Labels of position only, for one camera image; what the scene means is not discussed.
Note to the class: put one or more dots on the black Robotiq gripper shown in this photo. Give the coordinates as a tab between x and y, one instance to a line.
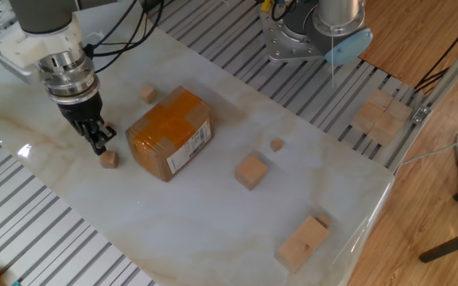
81	111

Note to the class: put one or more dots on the small wooden cube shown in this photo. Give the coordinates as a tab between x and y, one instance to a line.
147	94
109	159

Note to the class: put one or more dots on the cardboard box with orange tape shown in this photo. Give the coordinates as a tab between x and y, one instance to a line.
169	129

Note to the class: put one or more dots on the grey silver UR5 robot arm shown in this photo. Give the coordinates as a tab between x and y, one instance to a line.
38	16

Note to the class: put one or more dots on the small yellow object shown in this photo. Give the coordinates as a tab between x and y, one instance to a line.
266	5

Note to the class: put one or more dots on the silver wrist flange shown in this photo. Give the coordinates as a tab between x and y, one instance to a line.
68	79

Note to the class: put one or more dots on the large wooden cube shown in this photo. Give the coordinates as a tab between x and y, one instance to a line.
251	171

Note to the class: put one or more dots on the long wooden block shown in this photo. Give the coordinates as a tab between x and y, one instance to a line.
300	244

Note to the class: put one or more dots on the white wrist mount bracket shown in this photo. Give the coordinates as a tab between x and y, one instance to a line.
38	45

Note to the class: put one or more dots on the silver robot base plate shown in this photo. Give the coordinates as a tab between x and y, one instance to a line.
276	39

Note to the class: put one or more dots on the metal corner bracket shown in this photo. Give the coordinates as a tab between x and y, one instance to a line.
421	114

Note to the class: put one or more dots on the aluminium frame beam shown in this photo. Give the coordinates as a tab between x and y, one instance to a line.
455	67

